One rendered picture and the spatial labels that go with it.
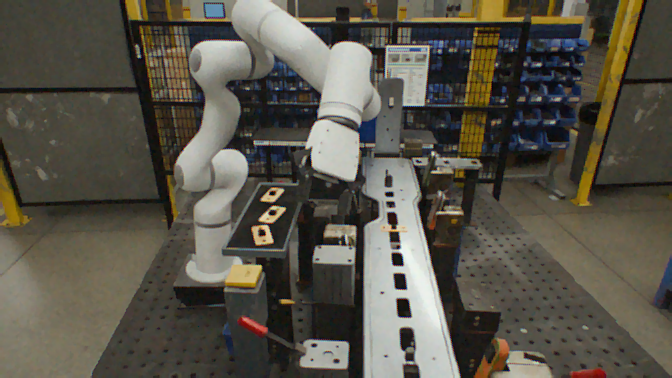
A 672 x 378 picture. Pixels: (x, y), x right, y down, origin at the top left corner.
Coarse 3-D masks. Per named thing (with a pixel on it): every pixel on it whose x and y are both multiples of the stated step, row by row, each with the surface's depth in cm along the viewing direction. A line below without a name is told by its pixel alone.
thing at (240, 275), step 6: (234, 270) 87; (240, 270) 87; (246, 270) 87; (252, 270) 87; (258, 270) 87; (228, 276) 85; (234, 276) 85; (240, 276) 85; (246, 276) 85; (252, 276) 85; (258, 276) 86; (228, 282) 83; (234, 282) 83; (240, 282) 83; (246, 282) 83; (252, 282) 83
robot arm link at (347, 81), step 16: (336, 48) 84; (352, 48) 82; (336, 64) 82; (352, 64) 82; (368, 64) 84; (336, 80) 81; (352, 80) 81; (368, 80) 85; (336, 96) 80; (352, 96) 81; (368, 96) 86
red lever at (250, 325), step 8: (240, 320) 77; (248, 320) 78; (248, 328) 77; (256, 328) 78; (264, 328) 78; (264, 336) 78; (272, 336) 79; (280, 344) 79; (288, 344) 80; (296, 344) 80; (296, 352) 79; (304, 352) 79
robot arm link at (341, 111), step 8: (328, 104) 81; (336, 104) 80; (344, 104) 80; (320, 112) 82; (328, 112) 80; (336, 112) 80; (344, 112) 80; (352, 112) 80; (352, 120) 81; (360, 120) 83
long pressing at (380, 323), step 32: (384, 160) 191; (384, 192) 160; (416, 192) 160; (384, 224) 137; (416, 224) 137; (384, 256) 120; (416, 256) 121; (384, 288) 107; (416, 288) 107; (384, 320) 97; (416, 320) 97; (384, 352) 88; (416, 352) 88; (448, 352) 89
